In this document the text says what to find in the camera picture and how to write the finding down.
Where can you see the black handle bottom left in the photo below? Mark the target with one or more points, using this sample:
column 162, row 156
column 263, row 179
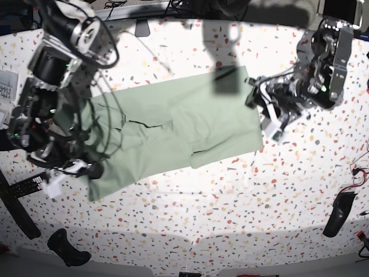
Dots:
column 72, row 257

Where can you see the black handle right side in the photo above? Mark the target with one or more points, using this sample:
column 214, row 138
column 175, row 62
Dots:
column 341, row 209

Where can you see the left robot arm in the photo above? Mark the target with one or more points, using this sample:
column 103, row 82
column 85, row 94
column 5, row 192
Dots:
column 316, row 79

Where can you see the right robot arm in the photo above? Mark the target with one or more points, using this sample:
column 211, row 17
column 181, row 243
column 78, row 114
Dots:
column 70, row 28

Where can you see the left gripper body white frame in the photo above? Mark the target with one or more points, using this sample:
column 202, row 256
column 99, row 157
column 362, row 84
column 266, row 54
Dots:
column 282, row 106

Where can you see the black TV remote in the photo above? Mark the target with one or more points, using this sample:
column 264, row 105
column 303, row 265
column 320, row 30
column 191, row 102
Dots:
column 28, row 186

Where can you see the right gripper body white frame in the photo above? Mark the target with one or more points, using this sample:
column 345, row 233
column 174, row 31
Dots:
column 51, row 185

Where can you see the long black bar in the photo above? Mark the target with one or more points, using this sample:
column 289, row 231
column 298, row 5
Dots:
column 17, row 211

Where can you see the grey table clamp block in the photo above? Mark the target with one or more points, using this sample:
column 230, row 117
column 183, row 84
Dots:
column 142, row 28

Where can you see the black handle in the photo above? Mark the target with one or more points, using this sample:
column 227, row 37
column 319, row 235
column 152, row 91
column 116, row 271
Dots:
column 72, row 257
column 341, row 209

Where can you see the red connector plug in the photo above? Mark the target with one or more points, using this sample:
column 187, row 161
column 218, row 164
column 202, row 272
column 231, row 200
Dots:
column 361, row 236

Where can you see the green T-shirt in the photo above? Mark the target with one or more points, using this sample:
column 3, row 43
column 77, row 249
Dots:
column 152, row 129

